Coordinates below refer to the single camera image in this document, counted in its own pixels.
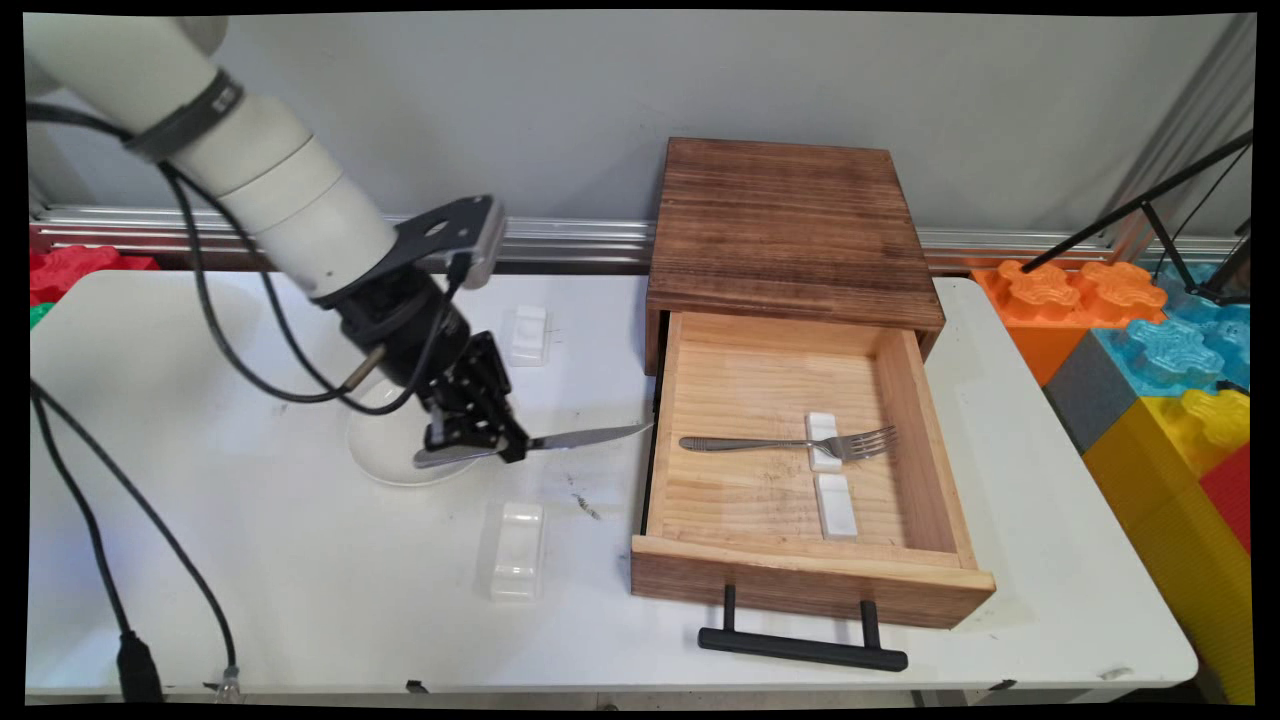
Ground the clear plastic block back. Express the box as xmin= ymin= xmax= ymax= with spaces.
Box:
xmin=507 ymin=305 xmax=551 ymax=368

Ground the aluminium wall rail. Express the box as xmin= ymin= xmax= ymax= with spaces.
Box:
xmin=30 ymin=205 xmax=1251 ymax=273

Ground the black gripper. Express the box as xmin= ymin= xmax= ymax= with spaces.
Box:
xmin=318 ymin=265 xmax=529 ymax=466

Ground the silver fork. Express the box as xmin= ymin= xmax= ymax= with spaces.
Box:
xmin=679 ymin=426 xmax=897 ymax=463

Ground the black velcro cable strap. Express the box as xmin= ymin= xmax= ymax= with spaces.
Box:
xmin=122 ymin=70 xmax=245 ymax=164

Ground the black tripod stand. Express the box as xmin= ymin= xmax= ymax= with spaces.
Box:
xmin=1020 ymin=130 xmax=1254 ymax=306

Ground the blue toy block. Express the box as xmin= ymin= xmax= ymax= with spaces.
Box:
xmin=1095 ymin=262 xmax=1251 ymax=398

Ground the light wooden drawer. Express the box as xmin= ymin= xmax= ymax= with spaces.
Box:
xmin=630 ymin=312 xmax=997 ymax=631

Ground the grey toy block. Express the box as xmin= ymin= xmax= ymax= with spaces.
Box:
xmin=1043 ymin=330 xmax=1141 ymax=456

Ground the thin black cable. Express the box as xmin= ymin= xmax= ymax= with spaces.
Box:
xmin=28 ymin=160 xmax=441 ymax=701

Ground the silver table knife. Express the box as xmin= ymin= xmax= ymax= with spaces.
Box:
xmin=413 ymin=422 xmax=654 ymax=470

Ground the thick black cable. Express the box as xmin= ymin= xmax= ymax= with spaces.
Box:
xmin=28 ymin=100 xmax=471 ymax=703

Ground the yellow toy block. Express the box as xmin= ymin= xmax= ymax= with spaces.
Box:
xmin=1083 ymin=388 xmax=1256 ymax=706

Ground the white round plate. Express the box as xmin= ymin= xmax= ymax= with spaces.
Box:
xmin=347 ymin=378 xmax=481 ymax=488

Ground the dark wooden drawer cabinet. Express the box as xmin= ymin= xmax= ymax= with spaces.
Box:
xmin=645 ymin=137 xmax=946 ymax=377

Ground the white ceramic cutlery rest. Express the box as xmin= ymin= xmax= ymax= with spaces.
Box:
xmin=490 ymin=502 xmax=546 ymax=601
xmin=814 ymin=473 xmax=859 ymax=542
xmin=805 ymin=411 xmax=844 ymax=473

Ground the red toy block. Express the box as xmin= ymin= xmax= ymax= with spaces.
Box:
xmin=1200 ymin=445 xmax=1253 ymax=553
xmin=30 ymin=245 xmax=161 ymax=306

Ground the black drawer handle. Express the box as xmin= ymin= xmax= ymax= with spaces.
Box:
xmin=697 ymin=583 xmax=909 ymax=673

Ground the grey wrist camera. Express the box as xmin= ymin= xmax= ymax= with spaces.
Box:
xmin=440 ymin=195 xmax=507 ymax=292

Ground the orange toy block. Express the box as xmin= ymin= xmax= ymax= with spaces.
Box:
xmin=972 ymin=258 xmax=1169 ymax=386

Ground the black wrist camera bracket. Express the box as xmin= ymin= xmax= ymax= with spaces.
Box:
xmin=318 ymin=195 xmax=496 ymax=301

